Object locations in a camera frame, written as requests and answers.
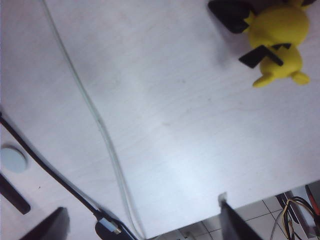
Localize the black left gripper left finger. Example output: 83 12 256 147
19 206 70 240

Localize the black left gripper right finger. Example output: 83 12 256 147
218 191 264 240

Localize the yellow black-eared doll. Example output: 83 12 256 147
208 0 311 89

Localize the black flat strip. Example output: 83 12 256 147
0 171 32 216

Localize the white round disc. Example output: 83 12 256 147
0 146 29 174

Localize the black cable silver plug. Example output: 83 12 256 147
0 111 121 234

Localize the bundle of coloured wires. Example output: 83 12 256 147
271 184 320 240

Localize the white cable with adapter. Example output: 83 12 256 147
40 0 148 240

